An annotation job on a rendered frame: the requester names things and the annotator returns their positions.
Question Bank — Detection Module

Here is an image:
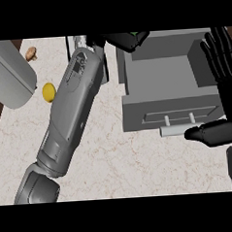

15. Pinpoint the pale grey appliance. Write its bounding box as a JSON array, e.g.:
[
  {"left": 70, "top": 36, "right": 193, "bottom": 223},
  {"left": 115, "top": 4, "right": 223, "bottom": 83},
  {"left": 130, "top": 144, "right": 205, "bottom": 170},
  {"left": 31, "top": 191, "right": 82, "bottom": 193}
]
[{"left": 0, "top": 37, "right": 41, "bottom": 112}]

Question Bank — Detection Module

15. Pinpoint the grey open drawer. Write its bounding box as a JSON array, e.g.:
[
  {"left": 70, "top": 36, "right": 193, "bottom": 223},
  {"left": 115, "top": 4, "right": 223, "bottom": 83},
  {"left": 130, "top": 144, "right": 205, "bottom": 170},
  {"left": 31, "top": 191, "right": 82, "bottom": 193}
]
[{"left": 115, "top": 26, "right": 223, "bottom": 106}]

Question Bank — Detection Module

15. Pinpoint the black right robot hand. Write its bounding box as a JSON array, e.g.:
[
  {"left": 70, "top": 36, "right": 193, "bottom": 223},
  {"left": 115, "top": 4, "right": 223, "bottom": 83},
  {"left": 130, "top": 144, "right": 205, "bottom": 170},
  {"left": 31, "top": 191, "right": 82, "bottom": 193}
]
[{"left": 177, "top": 25, "right": 232, "bottom": 149}]

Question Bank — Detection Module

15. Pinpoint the pale drawer handle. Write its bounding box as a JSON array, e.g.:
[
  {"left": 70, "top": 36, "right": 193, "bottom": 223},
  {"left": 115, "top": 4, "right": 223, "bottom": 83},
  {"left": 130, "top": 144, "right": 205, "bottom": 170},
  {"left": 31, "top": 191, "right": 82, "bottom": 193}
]
[{"left": 158, "top": 112, "right": 207, "bottom": 139}]

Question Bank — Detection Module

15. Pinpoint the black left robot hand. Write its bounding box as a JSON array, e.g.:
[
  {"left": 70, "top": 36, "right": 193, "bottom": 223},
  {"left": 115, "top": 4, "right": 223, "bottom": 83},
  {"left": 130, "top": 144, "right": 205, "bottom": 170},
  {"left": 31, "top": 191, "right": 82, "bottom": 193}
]
[{"left": 84, "top": 30, "right": 152, "bottom": 56}]

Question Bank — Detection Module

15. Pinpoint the grey drawer front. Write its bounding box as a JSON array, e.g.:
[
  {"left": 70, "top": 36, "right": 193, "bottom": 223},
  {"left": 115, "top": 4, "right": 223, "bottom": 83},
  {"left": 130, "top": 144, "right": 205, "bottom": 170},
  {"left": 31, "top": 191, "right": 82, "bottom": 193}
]
[{"left": 120, "top": 84, "right": 227, "bottom": 134}]

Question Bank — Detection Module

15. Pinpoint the yellow lemon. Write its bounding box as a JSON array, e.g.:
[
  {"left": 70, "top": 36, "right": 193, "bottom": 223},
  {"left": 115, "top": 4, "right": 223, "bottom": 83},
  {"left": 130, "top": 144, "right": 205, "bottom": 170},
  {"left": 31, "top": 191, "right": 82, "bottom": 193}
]
[{"left": 41, "top": 81, "right": 58, "bottom": 104}]

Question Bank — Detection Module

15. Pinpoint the brown mushroom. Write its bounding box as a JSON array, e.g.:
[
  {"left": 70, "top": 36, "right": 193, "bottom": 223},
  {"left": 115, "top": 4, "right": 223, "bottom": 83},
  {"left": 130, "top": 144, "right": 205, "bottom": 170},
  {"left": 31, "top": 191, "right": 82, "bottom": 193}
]
[{"left": 24, "top": 46, "right": 39, "bottom": 62}]

